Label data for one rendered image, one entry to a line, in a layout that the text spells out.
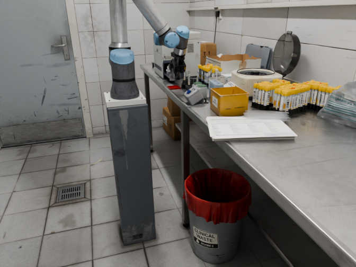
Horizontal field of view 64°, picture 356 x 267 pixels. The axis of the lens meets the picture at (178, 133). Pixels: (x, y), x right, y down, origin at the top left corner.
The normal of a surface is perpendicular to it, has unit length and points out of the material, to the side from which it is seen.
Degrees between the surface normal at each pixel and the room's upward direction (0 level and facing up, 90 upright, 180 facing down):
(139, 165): 90
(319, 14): 90
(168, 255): 0
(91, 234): 0
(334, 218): 0
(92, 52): 90
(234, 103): 90
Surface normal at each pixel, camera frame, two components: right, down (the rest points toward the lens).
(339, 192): -0.02, -0.92
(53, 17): 0.29, 0.37
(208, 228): -0.33, 0.43
